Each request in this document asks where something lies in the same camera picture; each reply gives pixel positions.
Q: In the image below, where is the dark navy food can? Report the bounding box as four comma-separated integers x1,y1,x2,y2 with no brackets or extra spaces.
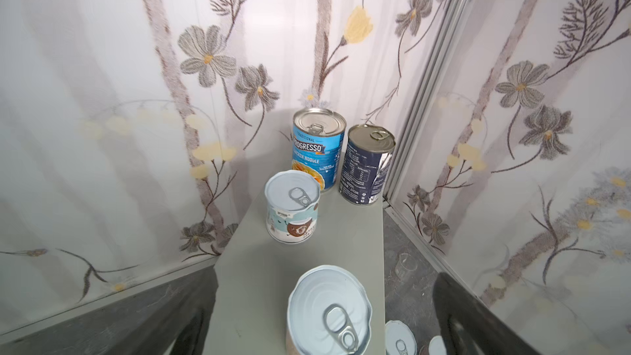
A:
339,124,396,205

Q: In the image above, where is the grey metal cabinet box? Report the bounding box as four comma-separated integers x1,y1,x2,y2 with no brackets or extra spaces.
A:
203,177,386,355

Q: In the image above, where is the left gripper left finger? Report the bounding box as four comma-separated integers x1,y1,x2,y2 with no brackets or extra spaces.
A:
167,267,219,354

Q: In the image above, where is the light teal can white lid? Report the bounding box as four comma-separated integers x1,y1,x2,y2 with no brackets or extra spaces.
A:
386,320,417,355

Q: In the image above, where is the orange can white lid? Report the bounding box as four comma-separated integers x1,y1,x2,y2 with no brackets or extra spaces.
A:
285,265,373,355

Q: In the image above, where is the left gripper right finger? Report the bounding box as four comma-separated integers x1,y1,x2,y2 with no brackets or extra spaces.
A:
432,273,539,355

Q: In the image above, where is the pink can white lid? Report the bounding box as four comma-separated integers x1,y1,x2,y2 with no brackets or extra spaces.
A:
427,335,447,355

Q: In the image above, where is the blue soup can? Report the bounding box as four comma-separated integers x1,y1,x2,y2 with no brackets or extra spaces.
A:
292,108,347,192

